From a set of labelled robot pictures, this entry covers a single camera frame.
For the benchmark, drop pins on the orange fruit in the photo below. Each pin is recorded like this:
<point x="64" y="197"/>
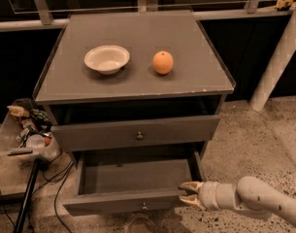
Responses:
<point x="163" y="63"/>

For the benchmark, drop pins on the black pole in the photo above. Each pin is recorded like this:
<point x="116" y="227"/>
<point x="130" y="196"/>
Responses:
<point x="27" y="197"/>

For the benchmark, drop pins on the clutter items in bin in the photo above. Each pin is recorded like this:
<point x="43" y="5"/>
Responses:
<point x="35" y="127"/>

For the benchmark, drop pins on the white bowl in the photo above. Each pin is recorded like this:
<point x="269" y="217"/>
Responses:
<point x="107" y="60"/>

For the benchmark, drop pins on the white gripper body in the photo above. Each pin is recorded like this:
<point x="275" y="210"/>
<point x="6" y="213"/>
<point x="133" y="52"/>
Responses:
<point x="208" y="195"/>

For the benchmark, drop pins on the grey drawer cabinet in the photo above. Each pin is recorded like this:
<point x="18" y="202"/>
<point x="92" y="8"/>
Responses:
<point x="198" y="84"/>

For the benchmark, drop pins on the metal railing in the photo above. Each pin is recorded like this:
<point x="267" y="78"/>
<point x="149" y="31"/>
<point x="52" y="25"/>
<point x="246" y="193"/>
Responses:
<point x="41" y="17"/>

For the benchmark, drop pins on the white diagonal pole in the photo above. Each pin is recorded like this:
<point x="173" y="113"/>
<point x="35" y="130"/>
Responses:
<point x="283" y="53"/>

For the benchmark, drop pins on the grey drawer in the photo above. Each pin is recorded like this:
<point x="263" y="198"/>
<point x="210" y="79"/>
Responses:
<point x="119" y="184"/>
<point x="135" y="133"/>

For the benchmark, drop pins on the clear plastic bin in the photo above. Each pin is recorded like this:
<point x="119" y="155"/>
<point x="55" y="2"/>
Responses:
<point x="9" y="146"/>

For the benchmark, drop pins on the yellow clamp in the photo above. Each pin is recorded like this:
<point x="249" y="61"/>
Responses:
<point x="284" y="5"/>

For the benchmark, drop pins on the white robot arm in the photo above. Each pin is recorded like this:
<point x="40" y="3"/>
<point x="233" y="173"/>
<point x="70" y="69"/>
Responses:
<point x="248" y="197"/>

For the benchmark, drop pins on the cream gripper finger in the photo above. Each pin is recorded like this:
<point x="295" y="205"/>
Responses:
<point x="192" y="200"/>
<point x="191" y="186"/>

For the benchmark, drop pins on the grey top drawer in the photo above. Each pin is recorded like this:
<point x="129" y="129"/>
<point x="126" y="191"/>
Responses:
<point x="135" y="133"/>

